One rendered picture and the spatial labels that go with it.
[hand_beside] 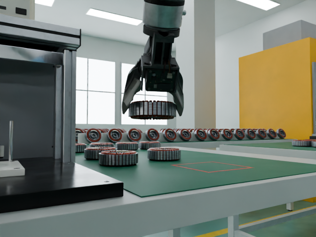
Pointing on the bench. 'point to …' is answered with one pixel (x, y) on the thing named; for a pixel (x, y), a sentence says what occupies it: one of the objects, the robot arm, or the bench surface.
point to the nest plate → (11, 169)
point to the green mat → (133, 186)
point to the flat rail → (31, 55)
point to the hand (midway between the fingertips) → (152, 112)
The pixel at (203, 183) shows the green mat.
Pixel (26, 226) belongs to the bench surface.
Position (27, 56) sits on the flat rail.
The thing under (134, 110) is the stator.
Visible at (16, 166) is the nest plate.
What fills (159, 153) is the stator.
